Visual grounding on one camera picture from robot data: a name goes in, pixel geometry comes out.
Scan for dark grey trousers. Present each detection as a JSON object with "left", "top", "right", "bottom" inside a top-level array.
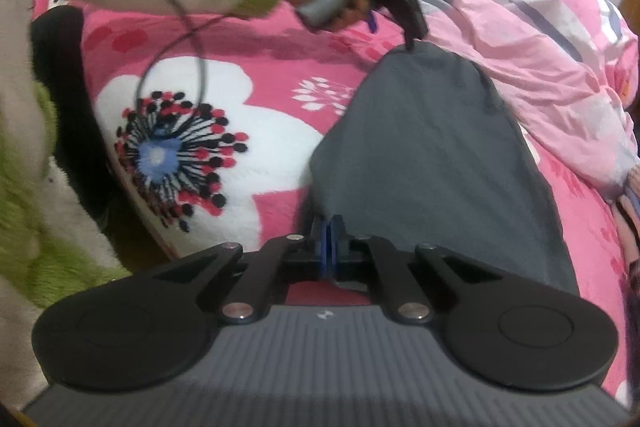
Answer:
[{"left": 307, "top": 42, "right": 578, "bottom": 294}]

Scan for pink patterned duvet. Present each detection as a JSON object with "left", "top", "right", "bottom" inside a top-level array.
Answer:
[{"left": 419, "top": 0, "right": 639, "bottom": 200}]

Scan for dark plaid folded cloth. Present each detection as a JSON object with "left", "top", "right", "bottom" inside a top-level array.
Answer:
[{"left": 627, "top": 258, "right": 640, "bottom": 299}]

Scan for brown wooden door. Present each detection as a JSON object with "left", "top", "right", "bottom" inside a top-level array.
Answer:
[{"left": 620, "top": 0, "right": 640, "bottom": 28}]

